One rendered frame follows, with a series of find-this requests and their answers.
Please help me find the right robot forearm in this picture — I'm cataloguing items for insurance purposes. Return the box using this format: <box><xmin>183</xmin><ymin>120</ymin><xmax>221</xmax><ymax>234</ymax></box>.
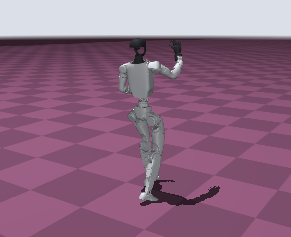
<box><xmin>173</xmin><ymin>55</ymin><xmax>183</xmax><ymax>76</ymax></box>

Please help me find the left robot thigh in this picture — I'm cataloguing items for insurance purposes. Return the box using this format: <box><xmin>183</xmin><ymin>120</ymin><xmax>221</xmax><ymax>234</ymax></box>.
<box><xmin>128</xmin><ymin>109</ymin><xmax>151</xmax><ymax>151</ymax></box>

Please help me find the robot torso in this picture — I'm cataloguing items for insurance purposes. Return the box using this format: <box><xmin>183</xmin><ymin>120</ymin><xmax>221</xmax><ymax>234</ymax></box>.
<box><xmin>126</xmin><ymin>59</ymin><xmax>154</xmax><ymax>121</ymax></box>

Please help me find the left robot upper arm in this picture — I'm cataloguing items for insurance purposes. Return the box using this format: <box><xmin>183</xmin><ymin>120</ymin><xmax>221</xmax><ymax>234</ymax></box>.
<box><xmin>119</xmin><ymin>63</ymin><xmax>128</xmax><ymax>93</ymax></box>

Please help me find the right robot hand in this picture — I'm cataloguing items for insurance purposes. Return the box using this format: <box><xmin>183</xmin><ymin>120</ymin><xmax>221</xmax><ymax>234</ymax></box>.
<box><xmin>169</xmin><ymin>40</ymin><xmax>182</xmax><ymax>61</ymax></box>

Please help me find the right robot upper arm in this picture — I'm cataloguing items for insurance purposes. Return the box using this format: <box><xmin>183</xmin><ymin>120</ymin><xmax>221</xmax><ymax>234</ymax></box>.
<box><xmin>148</xmin><ymin>61</ymin><xmax>177</xmax><ymax>79</ymax></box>

